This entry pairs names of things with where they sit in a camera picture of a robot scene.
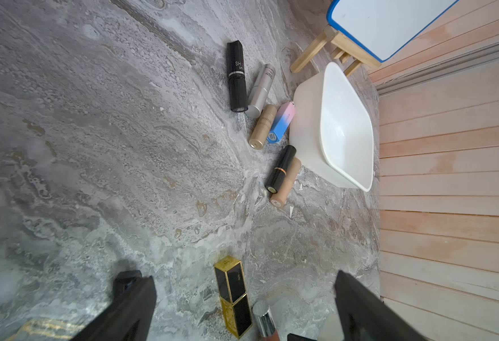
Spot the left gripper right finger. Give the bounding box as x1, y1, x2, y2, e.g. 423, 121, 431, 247
334, 271, 425, 341

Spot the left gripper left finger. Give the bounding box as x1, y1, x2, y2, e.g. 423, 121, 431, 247
73, 270, 157, 341

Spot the pink gloss silver cap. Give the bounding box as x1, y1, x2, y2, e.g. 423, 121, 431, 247
252, 301, 280, 341

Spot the black gold square lipstick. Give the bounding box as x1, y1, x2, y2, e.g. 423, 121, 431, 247
214, 256, 252, 339

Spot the white plastic storage box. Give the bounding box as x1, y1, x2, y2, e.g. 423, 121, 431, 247
289, 62, 374, 192

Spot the black lipstick silver band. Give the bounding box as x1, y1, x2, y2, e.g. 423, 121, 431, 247
227, 41, 248, 112

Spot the beige lipstick tube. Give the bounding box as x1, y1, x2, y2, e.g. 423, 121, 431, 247
270, 157, 302, 208

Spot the black lipstick gold band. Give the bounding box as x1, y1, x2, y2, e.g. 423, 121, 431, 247
265, 145, 297, 194

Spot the gold lipstick tube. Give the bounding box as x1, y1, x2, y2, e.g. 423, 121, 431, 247
249, 105, 277, 150

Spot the pink blue gradient lipstick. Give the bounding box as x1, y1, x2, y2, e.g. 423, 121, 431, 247
267, 102, 296, 144

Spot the silver lipstick tube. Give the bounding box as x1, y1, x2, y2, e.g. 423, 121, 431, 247
245, 64, 276, 119

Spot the blue framed whiteboard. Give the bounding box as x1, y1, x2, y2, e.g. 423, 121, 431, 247
327, 0, 456, 63

